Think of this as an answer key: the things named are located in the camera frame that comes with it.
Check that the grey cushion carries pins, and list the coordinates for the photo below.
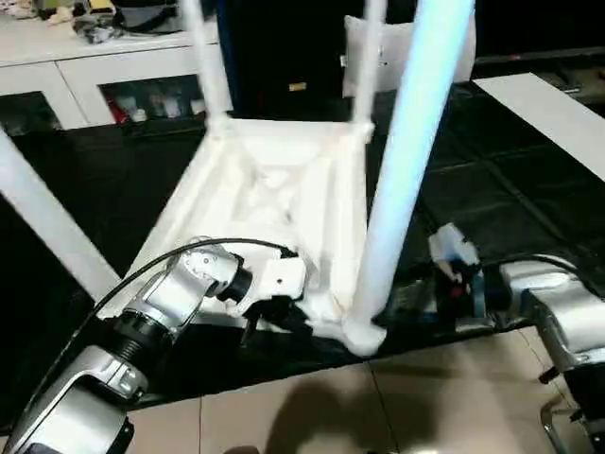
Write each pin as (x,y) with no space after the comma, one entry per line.
(392,52)

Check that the pale small toy figure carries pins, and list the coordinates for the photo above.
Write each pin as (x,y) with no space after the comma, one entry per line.
(61,16)

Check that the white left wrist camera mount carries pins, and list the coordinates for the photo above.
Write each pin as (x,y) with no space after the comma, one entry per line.
(283,276)

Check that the dark tangled small object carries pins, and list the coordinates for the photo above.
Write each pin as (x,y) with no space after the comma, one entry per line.
(97,28)

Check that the white plastic table leg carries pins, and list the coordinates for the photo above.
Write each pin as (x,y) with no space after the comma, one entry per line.
(368,71)
(411,142)
(208,71)
(42,203)

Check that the grey rounded device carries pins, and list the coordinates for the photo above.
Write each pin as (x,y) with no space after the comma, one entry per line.
(151,19)

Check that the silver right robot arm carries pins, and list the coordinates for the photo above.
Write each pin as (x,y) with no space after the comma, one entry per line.
(558,293)

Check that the black box with yellow label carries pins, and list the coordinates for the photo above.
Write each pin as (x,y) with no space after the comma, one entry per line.
(283,47)

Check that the black work mat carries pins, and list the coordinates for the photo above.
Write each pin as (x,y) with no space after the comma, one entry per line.
(496,189)

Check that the chrome metal frame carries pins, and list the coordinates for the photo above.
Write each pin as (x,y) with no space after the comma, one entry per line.
(550,425)

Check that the white plastic table top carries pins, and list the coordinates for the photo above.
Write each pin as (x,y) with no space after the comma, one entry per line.
(212,189)

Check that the white spotted soft toy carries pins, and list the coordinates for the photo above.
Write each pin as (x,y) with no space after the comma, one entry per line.
(21,7)

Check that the white cabinet with glass doors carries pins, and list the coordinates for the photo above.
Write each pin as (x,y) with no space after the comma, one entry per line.
(142,61)

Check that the white flat board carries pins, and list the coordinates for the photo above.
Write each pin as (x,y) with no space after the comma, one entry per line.
(543,113)

